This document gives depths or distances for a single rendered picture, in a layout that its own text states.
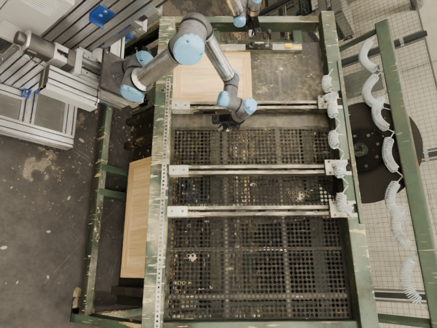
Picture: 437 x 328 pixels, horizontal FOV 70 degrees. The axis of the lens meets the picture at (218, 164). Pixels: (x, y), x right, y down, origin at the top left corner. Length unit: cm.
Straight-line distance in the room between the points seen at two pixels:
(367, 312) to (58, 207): 216
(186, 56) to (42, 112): 142
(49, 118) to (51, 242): 88
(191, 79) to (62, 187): 127
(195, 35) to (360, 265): 154
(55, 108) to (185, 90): 93
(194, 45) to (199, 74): 111
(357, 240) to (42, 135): 212
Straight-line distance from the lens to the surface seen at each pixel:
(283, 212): 200
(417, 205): 242
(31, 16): 173
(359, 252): 209
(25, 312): 258
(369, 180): 256
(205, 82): 235
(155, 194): 204
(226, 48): 249
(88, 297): 256
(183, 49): 130
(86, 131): 287
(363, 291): 209
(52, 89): 171
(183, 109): 219
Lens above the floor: 235
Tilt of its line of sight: 35 degrees down
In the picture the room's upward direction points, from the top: 77 degrees clockwise
